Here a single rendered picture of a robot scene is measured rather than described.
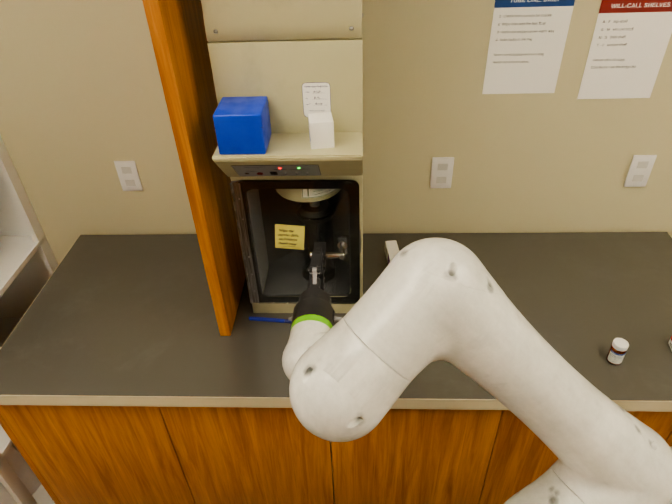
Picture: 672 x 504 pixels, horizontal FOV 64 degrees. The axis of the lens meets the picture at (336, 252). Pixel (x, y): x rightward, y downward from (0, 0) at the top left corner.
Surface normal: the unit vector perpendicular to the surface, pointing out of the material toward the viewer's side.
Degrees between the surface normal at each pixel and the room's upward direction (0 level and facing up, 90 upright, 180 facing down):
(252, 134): 90
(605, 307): 0
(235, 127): 90
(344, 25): 90
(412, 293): 46
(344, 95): 90
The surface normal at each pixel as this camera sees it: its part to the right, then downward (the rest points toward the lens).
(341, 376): -0.18, -0.25
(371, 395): 0.35, 0.25
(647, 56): -0.04, 0.61
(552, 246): -0.03, -0.79
